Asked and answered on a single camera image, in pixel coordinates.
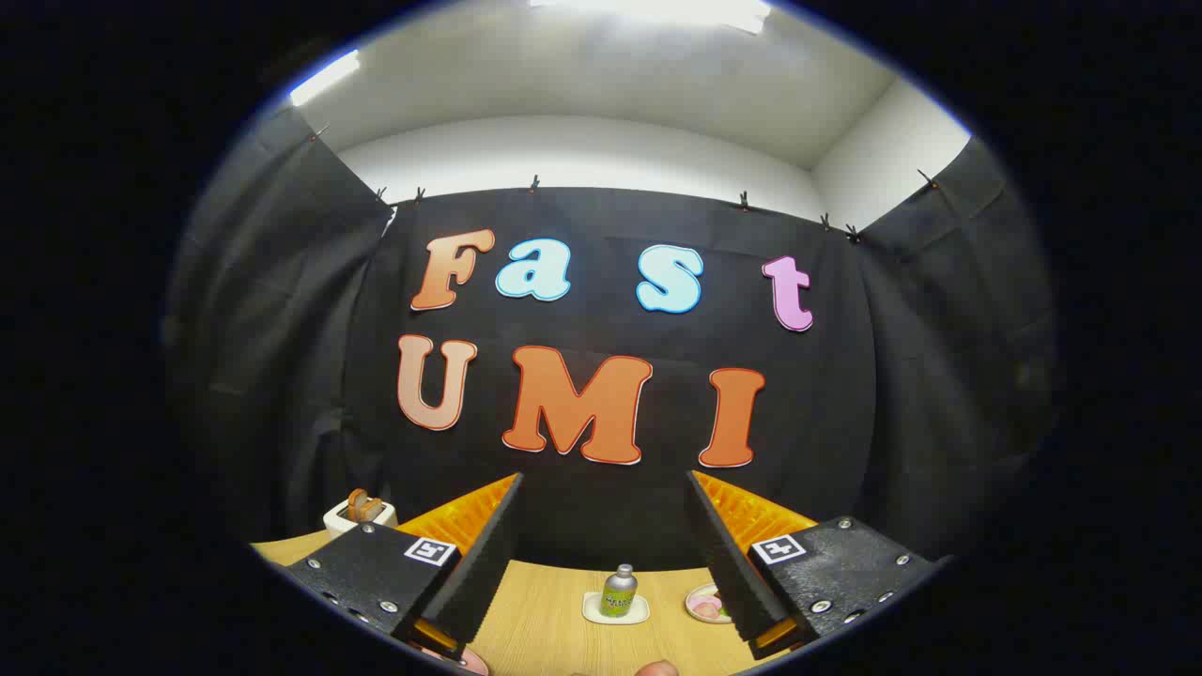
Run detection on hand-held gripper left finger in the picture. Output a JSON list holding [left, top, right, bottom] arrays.
[[282, 473, 524, 660]]

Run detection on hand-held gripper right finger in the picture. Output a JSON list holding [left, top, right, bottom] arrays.
[[686, 470, 943, 660]]

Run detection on white food plate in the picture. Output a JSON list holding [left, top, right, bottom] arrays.
[[685, 583, 734, 625]]

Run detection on pink round plate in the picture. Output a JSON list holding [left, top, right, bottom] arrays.
[[413, 642, 490, 676]]

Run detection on green label metal bottle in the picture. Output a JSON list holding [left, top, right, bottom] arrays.
[[599, 564, 640, 619]]

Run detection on white square coaster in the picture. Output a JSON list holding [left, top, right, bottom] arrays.
[[582, 590, 651, 626]]

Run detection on white toaster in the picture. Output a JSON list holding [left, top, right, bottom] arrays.
[[324, 498, 397, 537]]

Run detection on row of black cloth clips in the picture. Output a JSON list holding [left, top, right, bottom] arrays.
[[310, 122, 940, 242]]

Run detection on long ceiling light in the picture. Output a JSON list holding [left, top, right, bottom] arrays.
[[529, 0, 773, 36]]

